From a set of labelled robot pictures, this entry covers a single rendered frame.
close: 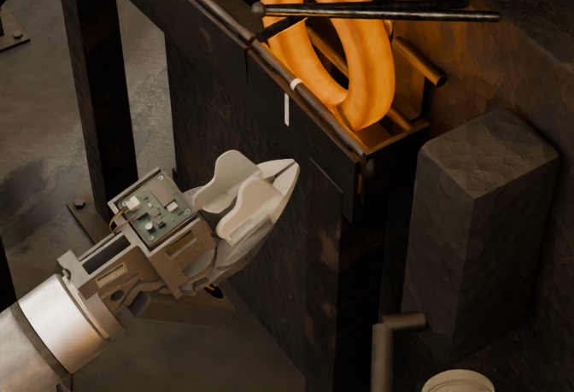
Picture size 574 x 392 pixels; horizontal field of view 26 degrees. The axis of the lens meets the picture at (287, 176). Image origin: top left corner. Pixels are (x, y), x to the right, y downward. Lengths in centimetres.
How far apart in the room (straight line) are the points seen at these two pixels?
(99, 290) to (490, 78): 38
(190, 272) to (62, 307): 11
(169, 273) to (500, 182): 28
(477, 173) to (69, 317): 35
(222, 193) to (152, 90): 123
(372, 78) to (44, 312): 36
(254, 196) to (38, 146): 121
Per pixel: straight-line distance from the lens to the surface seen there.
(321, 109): 119
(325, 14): 101
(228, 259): 104
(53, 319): 101
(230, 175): 106
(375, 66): 113
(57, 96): 230
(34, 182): 215
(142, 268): 103
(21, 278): 200
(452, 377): 102
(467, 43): 112
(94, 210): 207
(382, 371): 114
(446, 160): 103
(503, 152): 104
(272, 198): 105
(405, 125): 119
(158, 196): 101
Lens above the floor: 153
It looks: 46 degrees down
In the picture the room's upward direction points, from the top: straight up
